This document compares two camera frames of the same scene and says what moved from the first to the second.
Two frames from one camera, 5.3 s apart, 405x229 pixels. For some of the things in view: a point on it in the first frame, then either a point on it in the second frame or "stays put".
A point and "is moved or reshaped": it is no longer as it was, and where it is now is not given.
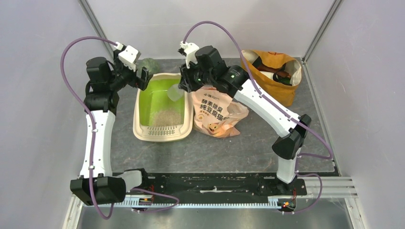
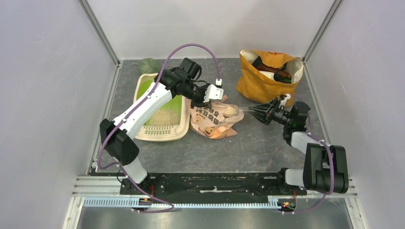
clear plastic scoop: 175,93 is moved or reshaped
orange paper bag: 276,74 stays put
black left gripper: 119,64 → 201,101
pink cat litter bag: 216,114 stays put
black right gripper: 186,82 → 270,107
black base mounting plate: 221,184 stays put
